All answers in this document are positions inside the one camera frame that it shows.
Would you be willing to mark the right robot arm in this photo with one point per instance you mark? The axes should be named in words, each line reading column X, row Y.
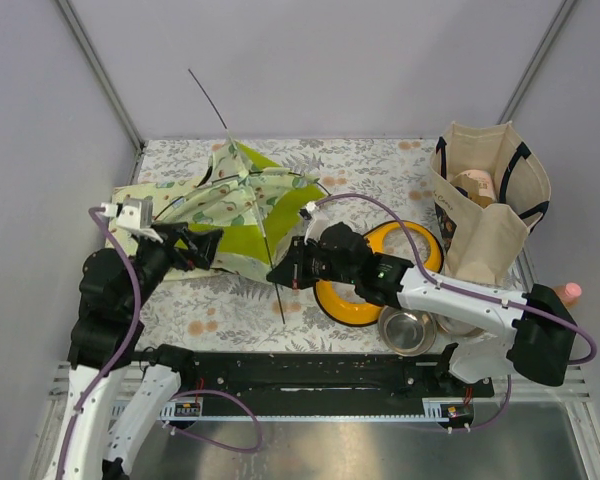
column 531, row 333

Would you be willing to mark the beige canvas tote bag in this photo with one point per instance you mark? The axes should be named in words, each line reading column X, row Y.
column 481, row 244

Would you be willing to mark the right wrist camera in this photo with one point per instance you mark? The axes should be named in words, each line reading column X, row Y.
column 316, row 221

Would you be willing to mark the steel pet bowl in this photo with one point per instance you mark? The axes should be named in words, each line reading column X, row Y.
column 408, row 333
column 457, row 328

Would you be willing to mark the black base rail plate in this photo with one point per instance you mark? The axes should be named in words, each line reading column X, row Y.
column 307, row 385

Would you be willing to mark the green avocado pet tent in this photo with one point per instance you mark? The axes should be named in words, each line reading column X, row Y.
column 252, row 200

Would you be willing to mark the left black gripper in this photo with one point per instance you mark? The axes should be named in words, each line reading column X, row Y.
column 205, row 243

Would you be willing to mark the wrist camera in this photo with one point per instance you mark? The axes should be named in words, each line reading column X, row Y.
column 316, row 221
column 133, row 214

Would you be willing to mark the yellow double bowl stand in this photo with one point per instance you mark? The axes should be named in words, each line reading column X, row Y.
column 382, row 269

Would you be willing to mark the pink cap plastic bottle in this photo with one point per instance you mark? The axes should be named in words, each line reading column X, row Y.
column 569, row 294

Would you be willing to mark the white slotted cable duct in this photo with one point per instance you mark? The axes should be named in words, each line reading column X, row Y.
column 179, row 410

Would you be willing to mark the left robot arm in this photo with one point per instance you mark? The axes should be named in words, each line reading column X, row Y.
column 113, row 290

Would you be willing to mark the floral table mat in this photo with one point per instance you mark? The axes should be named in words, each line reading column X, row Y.
column 225, row 312

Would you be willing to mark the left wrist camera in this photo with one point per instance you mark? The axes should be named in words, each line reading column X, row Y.
column 133, row 214

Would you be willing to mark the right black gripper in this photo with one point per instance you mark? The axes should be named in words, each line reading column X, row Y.
column 292, row 269

